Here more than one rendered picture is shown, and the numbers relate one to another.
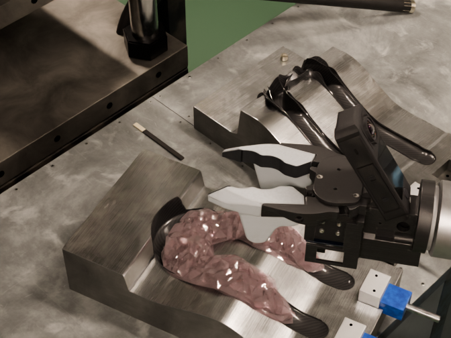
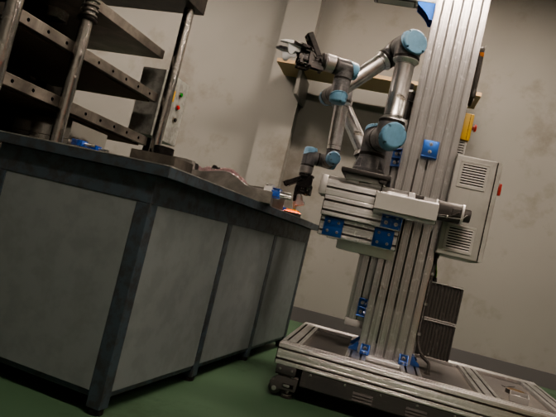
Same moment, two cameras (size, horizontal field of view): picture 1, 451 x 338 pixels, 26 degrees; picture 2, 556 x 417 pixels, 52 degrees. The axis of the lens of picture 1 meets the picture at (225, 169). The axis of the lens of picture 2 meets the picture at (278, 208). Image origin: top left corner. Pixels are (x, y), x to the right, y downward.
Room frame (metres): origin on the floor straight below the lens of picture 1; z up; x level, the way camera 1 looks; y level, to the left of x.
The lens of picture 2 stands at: (-1.49, 0.88, 0.66)
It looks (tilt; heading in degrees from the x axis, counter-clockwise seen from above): 3 degrees up; 334
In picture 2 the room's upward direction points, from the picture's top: 13 degrees clockwise
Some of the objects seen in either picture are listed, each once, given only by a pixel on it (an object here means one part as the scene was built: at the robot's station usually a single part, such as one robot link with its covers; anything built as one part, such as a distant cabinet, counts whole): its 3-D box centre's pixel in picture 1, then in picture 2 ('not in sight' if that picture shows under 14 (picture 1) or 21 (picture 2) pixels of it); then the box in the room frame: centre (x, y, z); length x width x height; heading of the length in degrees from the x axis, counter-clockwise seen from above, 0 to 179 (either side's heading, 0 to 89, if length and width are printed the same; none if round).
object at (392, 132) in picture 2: not in sight; (398, 91); (0.54, -0.55, 1.41); 0.15 x 0.12 x 0.55; 168
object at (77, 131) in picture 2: not in sight; (44, 137); (1.50, 0.75, 0.87); 0.50 x 0.27 x 0.17; 45
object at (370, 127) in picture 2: not in sight; (376, 140); (0.67, -0.58, 1.20); 0.13 x 0.12 x 0.14; 168
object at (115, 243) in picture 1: (234, 269); (221, 181); (1.01, -0.01, 0.86); 0.50 x 0.26 x 0.11; 63
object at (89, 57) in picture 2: not in sight; (36, 53); (1.55, 0.87, 1.27); 1.10 x 0.74 x 0.05; 135
